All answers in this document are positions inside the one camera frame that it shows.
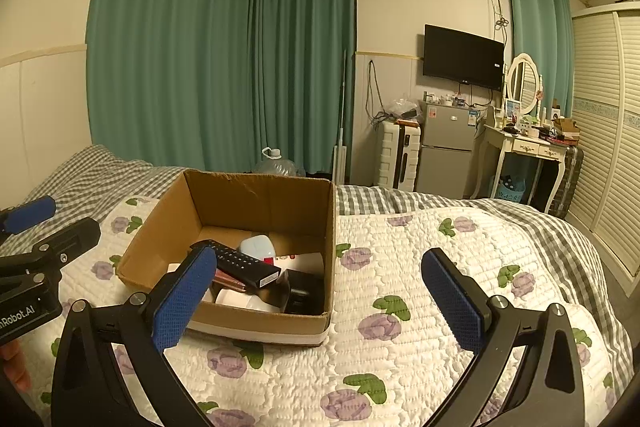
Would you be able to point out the black remote control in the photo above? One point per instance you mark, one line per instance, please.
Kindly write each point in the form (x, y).
(240, 263)

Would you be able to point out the white square charger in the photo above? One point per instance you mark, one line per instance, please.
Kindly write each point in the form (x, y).
(232, 298)

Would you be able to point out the dark red phone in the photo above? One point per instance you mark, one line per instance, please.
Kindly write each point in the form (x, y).
(227, 281)

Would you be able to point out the blue plastic basket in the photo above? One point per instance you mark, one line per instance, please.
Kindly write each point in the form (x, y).
(509, 189)

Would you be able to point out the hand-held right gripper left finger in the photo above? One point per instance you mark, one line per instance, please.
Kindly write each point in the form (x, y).
(182, 302)

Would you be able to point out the white suitcase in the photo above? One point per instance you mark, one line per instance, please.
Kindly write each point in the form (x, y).
(395, 154)

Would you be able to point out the black power adapter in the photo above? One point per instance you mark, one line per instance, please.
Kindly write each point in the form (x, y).
(304, 292)

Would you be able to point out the light blue case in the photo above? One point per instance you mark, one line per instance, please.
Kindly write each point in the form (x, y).
(257, 248)

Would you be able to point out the clear water jug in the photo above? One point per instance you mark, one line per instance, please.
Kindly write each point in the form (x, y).
(280, 167)

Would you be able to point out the small open cardboard carton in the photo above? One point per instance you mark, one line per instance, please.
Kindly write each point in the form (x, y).
(566, 127)

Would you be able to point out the white louvred wardrobe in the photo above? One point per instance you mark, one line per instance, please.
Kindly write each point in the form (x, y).
(605, 132)

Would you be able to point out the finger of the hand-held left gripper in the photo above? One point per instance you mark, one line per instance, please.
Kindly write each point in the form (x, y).
(30, 213)
(70, 237)

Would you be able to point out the narrow green curtain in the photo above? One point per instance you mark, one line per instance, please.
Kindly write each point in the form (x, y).
(535, 17)

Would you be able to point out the white dressing table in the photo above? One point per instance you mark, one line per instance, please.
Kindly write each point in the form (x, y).
(525, 147)

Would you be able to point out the brown cardboard box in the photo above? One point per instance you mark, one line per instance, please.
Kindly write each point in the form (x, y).
(225, 207)

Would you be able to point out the white oval mirror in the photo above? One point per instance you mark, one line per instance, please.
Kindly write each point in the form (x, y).
(522, 82)

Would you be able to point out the white mop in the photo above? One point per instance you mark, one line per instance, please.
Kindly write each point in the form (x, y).
(341, 147)

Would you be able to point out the clear plastic bag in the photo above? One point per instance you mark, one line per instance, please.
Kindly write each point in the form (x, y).
(404, 107)

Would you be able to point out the small picture frame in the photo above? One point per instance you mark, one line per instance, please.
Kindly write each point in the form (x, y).
(512, 108)

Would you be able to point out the grey small fridge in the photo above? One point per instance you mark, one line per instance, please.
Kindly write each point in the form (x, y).
(446, 147)

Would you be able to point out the wide green curtain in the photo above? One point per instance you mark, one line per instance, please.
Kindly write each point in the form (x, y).
(175, 42)

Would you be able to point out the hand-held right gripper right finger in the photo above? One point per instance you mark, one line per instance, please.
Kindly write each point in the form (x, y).
(452, 302)

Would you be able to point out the white floral quilt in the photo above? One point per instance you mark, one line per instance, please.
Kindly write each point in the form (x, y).
(390, 347)

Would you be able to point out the white bottle with red cap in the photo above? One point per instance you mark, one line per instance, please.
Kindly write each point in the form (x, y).
(302, 261)

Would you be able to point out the black wall television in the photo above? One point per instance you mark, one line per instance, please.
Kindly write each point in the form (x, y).
(462, 57)

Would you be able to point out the person's left hand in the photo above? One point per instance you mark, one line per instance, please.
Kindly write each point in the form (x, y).
(15, 364)

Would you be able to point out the green corner curtain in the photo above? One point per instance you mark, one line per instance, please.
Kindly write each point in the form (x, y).
(305, 52)

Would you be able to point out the dark suitcase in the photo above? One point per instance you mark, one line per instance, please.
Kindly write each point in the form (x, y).
(570, 177)

